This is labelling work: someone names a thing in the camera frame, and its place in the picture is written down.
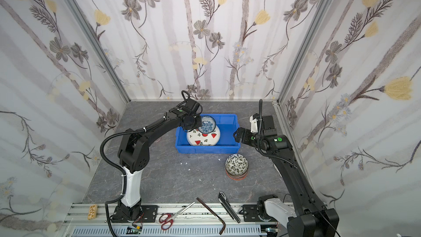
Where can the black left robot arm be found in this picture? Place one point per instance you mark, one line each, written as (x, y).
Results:
(134, 156)

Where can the blue plastic bin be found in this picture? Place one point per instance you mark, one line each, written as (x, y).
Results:
(227, 123)

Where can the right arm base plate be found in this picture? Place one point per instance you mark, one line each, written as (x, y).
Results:
(253, 212)

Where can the black speckled bowl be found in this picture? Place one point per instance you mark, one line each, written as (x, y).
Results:
(236, 165)

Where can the white watermelon plate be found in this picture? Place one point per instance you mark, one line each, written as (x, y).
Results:
(197, 138)

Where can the dark bent metal bar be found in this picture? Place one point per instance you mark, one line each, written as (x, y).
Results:
(214, 214)

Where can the blue patterned bowl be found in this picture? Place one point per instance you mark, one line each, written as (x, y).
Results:
(208, 124)

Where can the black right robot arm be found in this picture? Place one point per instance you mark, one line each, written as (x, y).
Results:
(309, 216)

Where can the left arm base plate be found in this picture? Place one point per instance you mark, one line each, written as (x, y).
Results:
(144, 213)

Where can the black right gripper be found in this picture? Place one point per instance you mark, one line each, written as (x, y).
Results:
(240, 135)

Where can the red rimmed bowl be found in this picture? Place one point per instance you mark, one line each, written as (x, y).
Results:
(237, 178)

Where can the aluminium front rail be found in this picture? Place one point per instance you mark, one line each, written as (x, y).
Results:
(197, 214)

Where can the white slotted cable duct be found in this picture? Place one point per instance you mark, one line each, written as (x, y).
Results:
(175, 231)

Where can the red handled scissors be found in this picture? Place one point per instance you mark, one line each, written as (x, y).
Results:
(166, 220)

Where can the small wooden block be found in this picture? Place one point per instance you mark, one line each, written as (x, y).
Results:
(92, 212)

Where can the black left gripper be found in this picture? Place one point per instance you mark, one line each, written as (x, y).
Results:
(194, 122)

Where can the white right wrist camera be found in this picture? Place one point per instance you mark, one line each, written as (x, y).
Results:
(255, 120)

